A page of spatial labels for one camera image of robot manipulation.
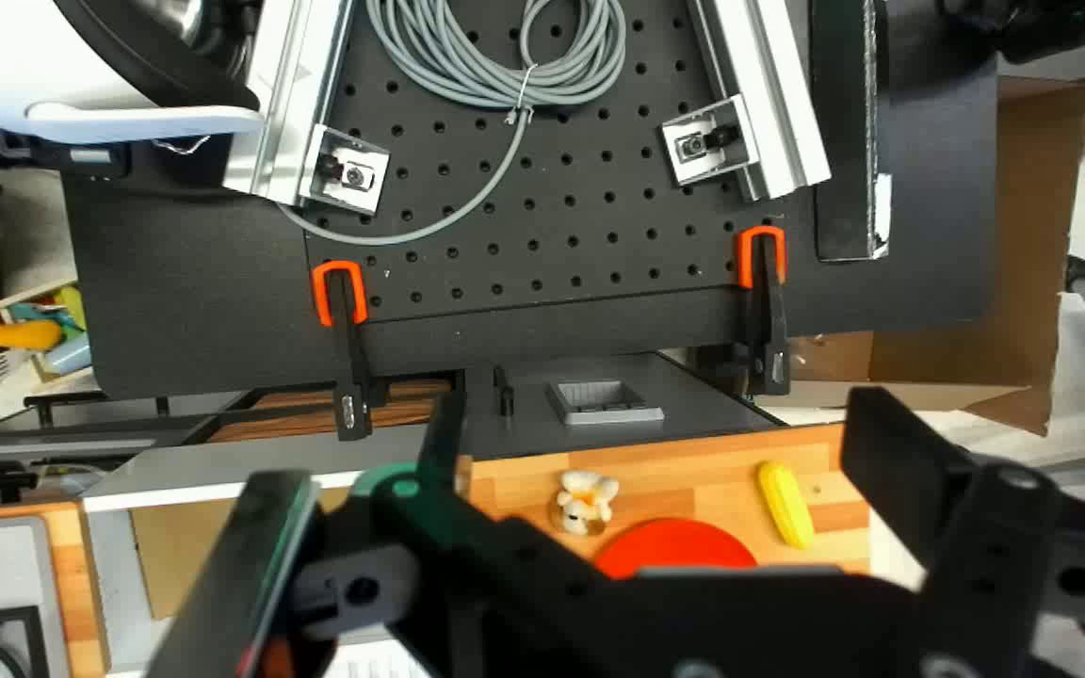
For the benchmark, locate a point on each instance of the orange carrot toy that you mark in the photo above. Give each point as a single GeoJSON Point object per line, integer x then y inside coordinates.
{"type": "Point", "coordinates": [15, 334]}

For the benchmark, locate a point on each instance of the grey sink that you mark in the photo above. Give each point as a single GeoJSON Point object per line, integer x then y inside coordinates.
{"type": "Point", "coordinates": [604, 400]}

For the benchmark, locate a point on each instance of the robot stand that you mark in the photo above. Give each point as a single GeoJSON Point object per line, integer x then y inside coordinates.
{"type": "Point", "coordinates": [580, 188]}

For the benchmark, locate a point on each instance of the black lever on green base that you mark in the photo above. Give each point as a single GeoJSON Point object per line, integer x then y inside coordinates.
{"type": "Point", "coordinates": [441, 438]}

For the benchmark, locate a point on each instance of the grey toy kitchen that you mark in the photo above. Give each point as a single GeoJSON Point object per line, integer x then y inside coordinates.
{"type": "Point", "coordinates": [693, 414]}

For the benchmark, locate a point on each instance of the grey stove plate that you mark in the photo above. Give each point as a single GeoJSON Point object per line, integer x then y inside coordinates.
{"type": "Point", "coordinates": [10, 574]}

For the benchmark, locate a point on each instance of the black foam board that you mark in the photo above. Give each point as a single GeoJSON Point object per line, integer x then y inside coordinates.
{"type": "Point", "coordinates": [846, 141]}

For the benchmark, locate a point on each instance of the black faucet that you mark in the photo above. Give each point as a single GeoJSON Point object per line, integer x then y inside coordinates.
{"type": "Point", "coordinates": [505, 394]}

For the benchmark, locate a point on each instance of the box of toys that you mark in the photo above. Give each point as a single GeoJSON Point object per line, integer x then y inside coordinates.
{"type": "Point", "coordinates": [34, 330]}

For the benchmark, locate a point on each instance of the popcorn toy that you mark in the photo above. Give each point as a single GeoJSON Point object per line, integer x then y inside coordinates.
{"type": "Point", "coordinates": [586, 501]}

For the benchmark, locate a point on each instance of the orange and black clamp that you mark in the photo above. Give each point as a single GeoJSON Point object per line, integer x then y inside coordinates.
{"type": "Point", "coordinates": [767, 301]}
{"type": "Point", "coordinates": [347, 330]}

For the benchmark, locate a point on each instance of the yellow corn toy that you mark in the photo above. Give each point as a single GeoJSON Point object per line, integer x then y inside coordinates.
{"type": "Point", "coordinates": [785, 504]}

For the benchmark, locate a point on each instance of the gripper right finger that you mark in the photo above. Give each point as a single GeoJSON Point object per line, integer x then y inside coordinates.
{"type": "Point", "coordinates": [985, 527]}

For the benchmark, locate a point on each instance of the brown cardboard box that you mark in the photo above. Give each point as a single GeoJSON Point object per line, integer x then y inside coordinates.
{"type": "Point", "coordinates": [1013, 264]}

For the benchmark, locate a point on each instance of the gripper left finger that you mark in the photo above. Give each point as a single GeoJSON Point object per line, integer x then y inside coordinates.
{"type": "Point", "coordinates": [467, 574]}

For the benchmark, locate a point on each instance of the red plate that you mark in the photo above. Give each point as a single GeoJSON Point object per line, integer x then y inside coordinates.
{"type": "Point", "coordinates": [674, 551]}

